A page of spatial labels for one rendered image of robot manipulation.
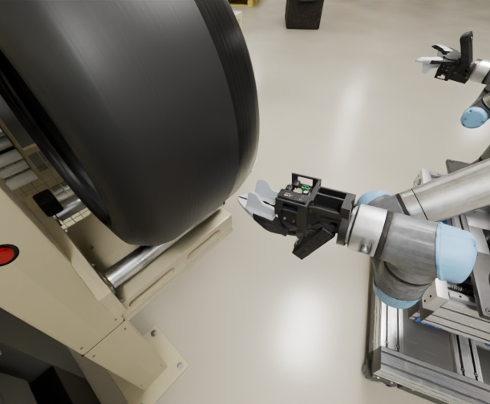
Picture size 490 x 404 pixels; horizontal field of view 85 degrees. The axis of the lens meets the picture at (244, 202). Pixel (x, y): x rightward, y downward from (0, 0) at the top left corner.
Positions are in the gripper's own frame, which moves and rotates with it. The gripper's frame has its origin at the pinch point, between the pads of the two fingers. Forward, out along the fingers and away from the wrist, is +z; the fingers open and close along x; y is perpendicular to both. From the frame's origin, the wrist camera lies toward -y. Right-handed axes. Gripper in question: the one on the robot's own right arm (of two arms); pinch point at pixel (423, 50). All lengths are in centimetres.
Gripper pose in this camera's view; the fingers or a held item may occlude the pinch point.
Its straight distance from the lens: 146.2
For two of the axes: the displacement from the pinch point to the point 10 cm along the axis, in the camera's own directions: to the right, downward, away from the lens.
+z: -6.9, -5.3, 4.9
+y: 1.0, 6.1, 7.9
